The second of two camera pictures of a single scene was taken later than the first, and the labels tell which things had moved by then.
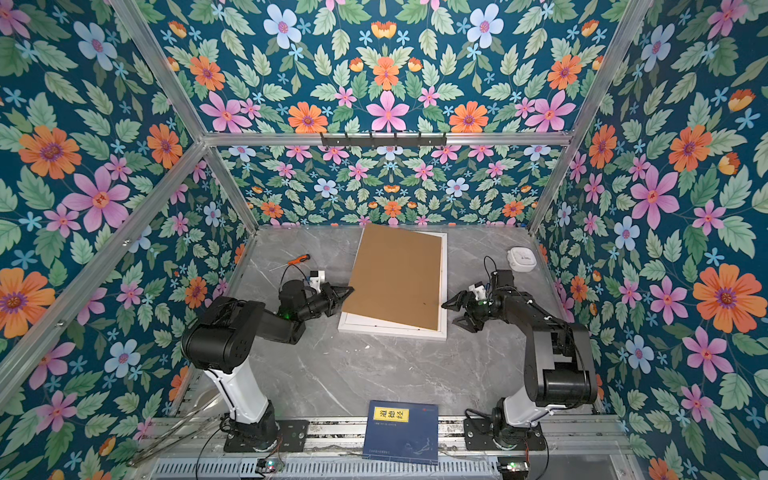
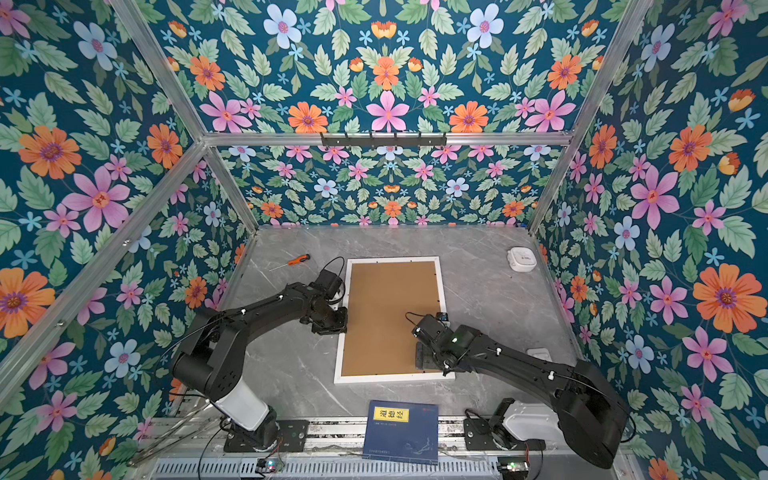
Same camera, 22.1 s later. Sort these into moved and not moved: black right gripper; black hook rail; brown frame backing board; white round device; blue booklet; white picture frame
Moved: black right gripper; white picture frame; brown frame backing board
Not moved: blue booklet; black hook rail; white round device
